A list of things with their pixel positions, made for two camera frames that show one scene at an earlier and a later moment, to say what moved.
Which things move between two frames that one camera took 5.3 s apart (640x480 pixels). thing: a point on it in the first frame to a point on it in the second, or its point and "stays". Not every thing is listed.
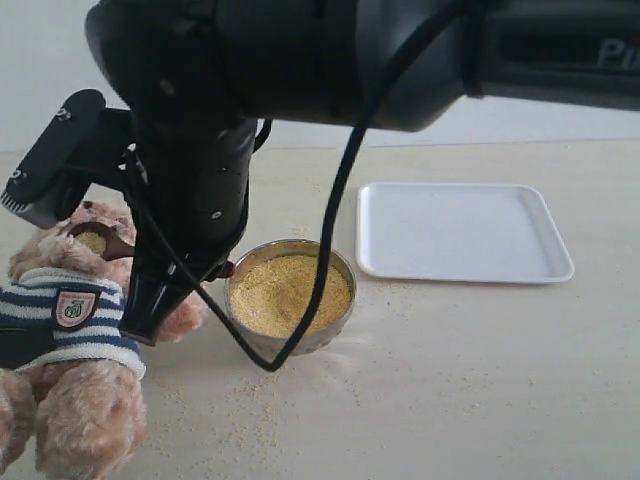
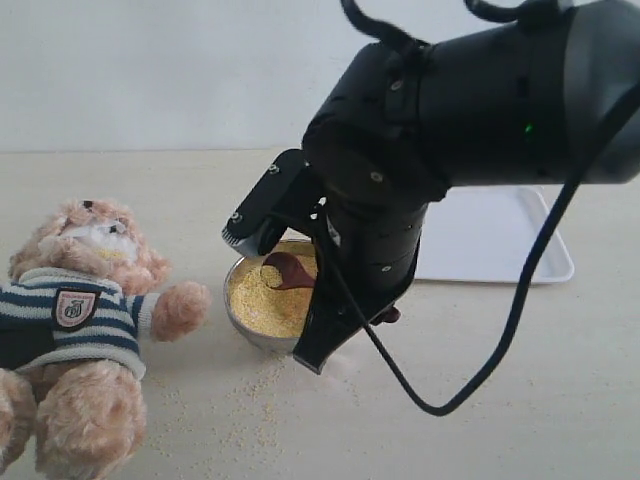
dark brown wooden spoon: [95, 239] to [295, 276]
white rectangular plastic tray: [464, 232] stays
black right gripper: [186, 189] to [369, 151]
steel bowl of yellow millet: [272, 288] stays
